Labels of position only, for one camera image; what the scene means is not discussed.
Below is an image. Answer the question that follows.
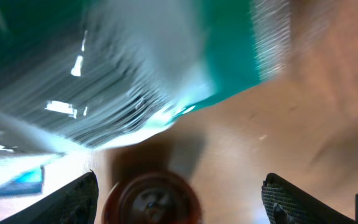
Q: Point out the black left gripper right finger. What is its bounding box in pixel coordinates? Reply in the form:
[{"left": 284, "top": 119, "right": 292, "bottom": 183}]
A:
[{"left": 261, "top": 173, "right": 356, "bottom": 224}]

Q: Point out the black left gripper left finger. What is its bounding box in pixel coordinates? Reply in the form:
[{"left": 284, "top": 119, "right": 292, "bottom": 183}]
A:
[{"left": 0, "top": 170, "right": 99, "bottom": 224}]

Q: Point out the white jar green lid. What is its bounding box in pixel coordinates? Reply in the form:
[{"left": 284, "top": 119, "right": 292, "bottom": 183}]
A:
[{"left": 101, "top": 170, "right": 203, "bottom": 224}]

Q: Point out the green packaged item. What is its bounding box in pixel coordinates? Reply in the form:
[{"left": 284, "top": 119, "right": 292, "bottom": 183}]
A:
[{"left": 0, "top": 0, "right": 292, "bottom": 153}]

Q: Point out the red packaged item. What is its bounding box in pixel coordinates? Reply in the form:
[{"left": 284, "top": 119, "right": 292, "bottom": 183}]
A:
[{"left": 0, "top": 130, "right": 63, "bottom": 197}]

